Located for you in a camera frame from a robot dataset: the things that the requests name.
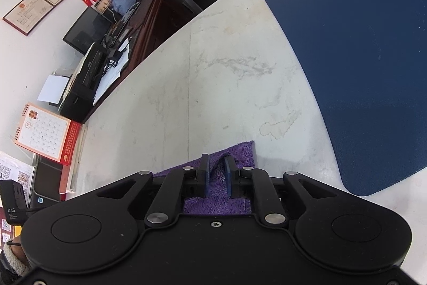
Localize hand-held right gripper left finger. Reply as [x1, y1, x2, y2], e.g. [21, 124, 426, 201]
[96, 153, 211, 229]

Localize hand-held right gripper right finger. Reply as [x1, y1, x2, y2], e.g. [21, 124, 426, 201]
[223, 154, 338, 229]

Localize purple towel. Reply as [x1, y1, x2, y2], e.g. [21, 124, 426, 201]
[152, 140, 256, 215]

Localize red code sign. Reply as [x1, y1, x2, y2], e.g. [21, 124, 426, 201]
[0, 218, 15, 236]

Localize white code sign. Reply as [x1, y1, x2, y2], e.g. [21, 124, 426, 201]
[0, 151, 35, 192]

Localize black printer with blue sticker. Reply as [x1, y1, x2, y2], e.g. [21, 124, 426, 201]
[28, 155, 72, 209]

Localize red desk calendar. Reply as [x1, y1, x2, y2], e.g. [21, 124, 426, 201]
[14, 102, 82, 166]

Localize red book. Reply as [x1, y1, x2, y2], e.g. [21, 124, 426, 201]
[60, 125, 88, 194]

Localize white paper sheet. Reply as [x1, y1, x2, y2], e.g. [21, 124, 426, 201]
[37, 75, 72, 103]

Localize loose white papers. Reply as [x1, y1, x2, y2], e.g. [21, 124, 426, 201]
[93, 38, 131, 105]

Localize flat black printer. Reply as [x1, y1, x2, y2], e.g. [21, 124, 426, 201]
[58, 42, 116, 123]

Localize brown wooden desk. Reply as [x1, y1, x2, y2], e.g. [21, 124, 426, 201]
[82, 0, 204, 123]

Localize blue desk mat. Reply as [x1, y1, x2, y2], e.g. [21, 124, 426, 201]
[252, 0, 427, 197]

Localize black monitor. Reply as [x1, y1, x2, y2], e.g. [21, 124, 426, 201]
[63, 7, 114, 55]

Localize blue bag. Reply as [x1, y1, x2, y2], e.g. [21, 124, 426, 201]
[112, 0, 139, 13]

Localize framed certificate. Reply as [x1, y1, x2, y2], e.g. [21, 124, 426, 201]
[3, 0, 78, 36]

